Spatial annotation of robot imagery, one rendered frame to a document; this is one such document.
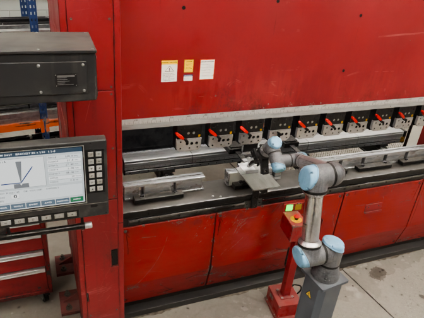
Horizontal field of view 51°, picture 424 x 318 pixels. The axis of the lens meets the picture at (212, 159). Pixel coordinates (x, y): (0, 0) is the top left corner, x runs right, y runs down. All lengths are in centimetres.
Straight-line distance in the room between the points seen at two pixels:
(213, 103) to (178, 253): 99
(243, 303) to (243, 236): 54
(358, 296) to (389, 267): 50
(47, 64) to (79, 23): 39
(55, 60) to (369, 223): 267
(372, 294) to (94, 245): 213
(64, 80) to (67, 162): 32
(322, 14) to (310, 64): 29
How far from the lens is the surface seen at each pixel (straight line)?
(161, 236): 276
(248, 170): 277
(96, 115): 215
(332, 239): 239
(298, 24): 261
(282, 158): 248
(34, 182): 185
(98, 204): 193
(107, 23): 202
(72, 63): 167
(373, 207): 354
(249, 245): 310
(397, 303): 372
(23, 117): 411
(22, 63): 167
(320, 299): 251
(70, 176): 184
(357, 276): 380
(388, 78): 316
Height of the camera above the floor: 241
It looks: 29 degrees down
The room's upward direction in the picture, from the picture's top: 6 degrees clockwise
